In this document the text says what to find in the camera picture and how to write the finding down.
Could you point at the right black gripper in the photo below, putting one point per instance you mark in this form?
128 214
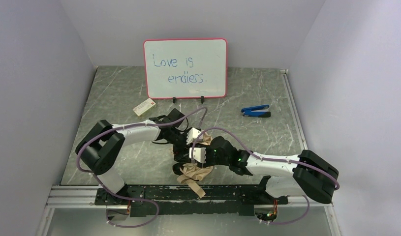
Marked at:
214 156

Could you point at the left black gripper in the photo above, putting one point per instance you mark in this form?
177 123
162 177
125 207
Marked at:
181 143

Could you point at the beige and black umbrella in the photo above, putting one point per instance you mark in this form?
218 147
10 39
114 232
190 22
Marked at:
189 173

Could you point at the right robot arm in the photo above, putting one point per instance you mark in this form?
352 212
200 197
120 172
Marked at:
289 175

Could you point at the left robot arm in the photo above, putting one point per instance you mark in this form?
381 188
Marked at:
99 149

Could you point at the black whiteboard stand feet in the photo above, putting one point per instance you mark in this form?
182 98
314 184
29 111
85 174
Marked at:
201 98

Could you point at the white and green box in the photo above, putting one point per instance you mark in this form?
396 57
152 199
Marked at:
143 107

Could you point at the blue and black stapler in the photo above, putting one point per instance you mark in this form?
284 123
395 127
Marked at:
261 111

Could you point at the red framed whiteboard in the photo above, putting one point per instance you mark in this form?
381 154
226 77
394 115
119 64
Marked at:
186 68

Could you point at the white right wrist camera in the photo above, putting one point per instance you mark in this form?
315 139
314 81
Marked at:
197 155

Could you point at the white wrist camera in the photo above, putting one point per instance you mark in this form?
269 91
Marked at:
197 155
193 135

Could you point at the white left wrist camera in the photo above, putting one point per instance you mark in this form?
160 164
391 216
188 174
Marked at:
193 135

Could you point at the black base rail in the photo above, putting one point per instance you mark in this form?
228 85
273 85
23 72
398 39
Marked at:
181 200

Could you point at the aluminium frame rail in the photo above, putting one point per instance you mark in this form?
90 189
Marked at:
84 197

